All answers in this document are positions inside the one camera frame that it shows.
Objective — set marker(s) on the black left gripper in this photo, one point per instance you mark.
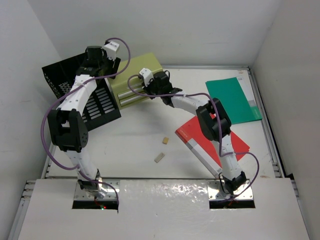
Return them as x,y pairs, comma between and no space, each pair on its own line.
113,64

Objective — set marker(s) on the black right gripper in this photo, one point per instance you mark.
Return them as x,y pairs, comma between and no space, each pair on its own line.
147,88

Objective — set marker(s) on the tan eraser block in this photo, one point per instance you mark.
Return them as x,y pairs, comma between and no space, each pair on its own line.
165,140

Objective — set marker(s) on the beige eraser stick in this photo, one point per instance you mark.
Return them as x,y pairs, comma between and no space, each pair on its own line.
159,157

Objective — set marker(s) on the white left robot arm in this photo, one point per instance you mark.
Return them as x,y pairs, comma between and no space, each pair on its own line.
69,133

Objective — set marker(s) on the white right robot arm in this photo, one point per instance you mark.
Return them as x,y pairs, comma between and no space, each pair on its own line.
212,117

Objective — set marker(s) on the black perforated file organizer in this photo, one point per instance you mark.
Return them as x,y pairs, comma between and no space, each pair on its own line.
91,96

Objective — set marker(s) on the red file folder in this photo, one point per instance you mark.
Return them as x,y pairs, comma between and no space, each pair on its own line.
191,135

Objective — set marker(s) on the green clip folder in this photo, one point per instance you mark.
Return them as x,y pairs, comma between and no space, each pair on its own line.
236,98

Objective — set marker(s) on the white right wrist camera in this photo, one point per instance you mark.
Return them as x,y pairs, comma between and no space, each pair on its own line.
147,76

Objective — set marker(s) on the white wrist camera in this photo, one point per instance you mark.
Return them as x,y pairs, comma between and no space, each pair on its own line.
147,76
111,48

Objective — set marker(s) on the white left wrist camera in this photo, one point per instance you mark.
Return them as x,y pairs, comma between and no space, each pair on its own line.
111,48

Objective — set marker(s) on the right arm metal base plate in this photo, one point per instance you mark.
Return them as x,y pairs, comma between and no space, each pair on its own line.
243,193

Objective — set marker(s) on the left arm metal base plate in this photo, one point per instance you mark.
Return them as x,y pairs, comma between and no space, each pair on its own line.
88,191

